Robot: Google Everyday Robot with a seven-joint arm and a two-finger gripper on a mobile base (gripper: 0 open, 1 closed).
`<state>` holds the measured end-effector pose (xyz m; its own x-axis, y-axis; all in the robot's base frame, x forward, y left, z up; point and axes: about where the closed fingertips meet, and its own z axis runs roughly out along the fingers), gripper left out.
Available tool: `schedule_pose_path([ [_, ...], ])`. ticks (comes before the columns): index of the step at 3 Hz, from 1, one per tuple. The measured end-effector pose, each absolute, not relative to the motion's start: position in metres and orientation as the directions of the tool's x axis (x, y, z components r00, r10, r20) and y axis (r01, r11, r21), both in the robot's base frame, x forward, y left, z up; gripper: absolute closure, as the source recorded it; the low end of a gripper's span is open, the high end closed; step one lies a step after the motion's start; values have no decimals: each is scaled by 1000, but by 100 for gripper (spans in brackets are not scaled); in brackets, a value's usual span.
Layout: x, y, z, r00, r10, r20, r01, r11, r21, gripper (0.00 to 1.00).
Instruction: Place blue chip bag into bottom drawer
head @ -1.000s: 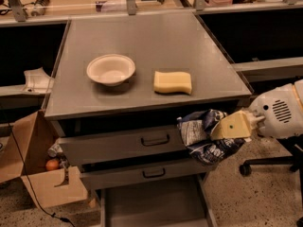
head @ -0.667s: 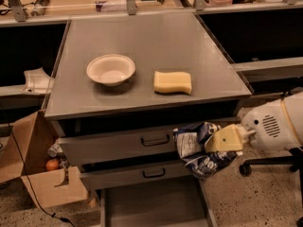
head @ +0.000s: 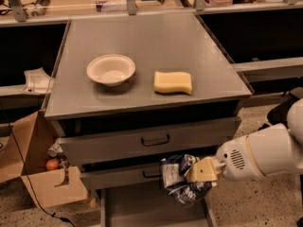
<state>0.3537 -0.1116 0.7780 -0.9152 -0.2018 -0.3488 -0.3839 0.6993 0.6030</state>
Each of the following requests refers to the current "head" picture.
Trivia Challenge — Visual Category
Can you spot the blue Kettle chip bag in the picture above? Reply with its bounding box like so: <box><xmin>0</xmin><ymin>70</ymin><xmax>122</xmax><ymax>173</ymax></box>
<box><xmin>161</xmin><ymin>154</ymin><xmax>212</xmax><ymax>207</ymax></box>

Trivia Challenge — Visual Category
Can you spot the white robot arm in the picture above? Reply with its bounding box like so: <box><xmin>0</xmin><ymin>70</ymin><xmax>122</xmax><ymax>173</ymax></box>
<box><xmin>185</xmin><ymin>99</ymin><xmax>303</xmax><ymax>183</ymax></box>

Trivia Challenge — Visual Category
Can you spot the top grey drawer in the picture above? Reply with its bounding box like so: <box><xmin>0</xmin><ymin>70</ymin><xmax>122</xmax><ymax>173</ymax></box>
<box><xmin>59</xmin><ymin>116</ymin><xmax>241</xmax><ymax>166</ymax></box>

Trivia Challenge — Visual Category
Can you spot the middle grey drawer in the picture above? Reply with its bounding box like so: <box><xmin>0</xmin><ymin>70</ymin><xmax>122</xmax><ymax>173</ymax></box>
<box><xmin>80</xmin><ymin>161</ymin><xmax>163</xmax><ymax>190</ymax></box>

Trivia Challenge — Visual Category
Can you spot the open bottom grey drawer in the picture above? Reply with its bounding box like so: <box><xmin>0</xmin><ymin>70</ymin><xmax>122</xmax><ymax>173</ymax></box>
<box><xmin>100</xmin><ymin>176</ymin><xmax>218</xmax><ymax>227</ymax></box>

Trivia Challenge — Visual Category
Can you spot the grey drawer cabinet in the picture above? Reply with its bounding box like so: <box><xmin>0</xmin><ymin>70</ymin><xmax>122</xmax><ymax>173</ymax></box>
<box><xmin>41</xmin><ymin>10</ymin><xmax>255</xmax><ymax>227</ymax></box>

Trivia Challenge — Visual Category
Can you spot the black office chair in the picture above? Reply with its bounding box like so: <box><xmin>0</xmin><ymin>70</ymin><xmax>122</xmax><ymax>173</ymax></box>
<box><xmin>260</xmin><ymin>87</ymin><xmax>303</xmax><ymax>130</ymax></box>

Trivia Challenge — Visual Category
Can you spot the yellow sponge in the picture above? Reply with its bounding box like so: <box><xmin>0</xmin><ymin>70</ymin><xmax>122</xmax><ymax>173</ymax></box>
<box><xmin>153</xmin><ymin>71</ymin><xmax>192</xmax><ymax>95</ymax></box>

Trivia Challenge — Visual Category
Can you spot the white paper bowl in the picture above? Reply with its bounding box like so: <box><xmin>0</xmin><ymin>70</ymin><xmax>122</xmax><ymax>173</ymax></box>
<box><xmin>86</xmin><ymin>54</ymin><xmax>135</xmax><ymax>87</ymax></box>

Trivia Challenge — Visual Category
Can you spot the small can in box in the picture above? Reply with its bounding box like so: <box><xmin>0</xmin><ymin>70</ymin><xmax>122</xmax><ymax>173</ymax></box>
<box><xmin>47</xmin><ymin>144</ymin><xmax>63</xmax><ymax>157</ymax></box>

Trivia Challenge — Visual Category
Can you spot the orange fruit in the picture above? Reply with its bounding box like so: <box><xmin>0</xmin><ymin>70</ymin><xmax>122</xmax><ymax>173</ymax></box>
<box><xmin>45</xmin><ymin>159</ymin><xmax>60</xmax><ymax>171</ymax></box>

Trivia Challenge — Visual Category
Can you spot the brown cardboard box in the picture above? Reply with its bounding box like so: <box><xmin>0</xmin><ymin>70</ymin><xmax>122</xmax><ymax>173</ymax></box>
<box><xmin>0</xmin><ymin>112</ymin><xmax>89</xmax><ymax>208</ymax></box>

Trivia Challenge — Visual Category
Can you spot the white curved plastic part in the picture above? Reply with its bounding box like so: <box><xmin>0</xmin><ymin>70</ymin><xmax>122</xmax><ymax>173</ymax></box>
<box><xmin>22</xmin><ymin>67</ymin><xmax>54</xmax><ymax>95</ymax></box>

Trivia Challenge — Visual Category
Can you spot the black and white tool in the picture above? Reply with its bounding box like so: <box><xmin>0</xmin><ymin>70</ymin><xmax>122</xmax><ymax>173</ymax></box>
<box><xmin>31</xmin><ymin>0</ymin><xmax>50</xmax><ymax>16</ymax></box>

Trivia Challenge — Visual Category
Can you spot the black floor cable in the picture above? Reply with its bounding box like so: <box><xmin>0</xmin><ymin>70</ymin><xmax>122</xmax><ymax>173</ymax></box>
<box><xmin>0</xmin><ymin>104</ymin><xmax>77</xmax><ymax>227</ymax></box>

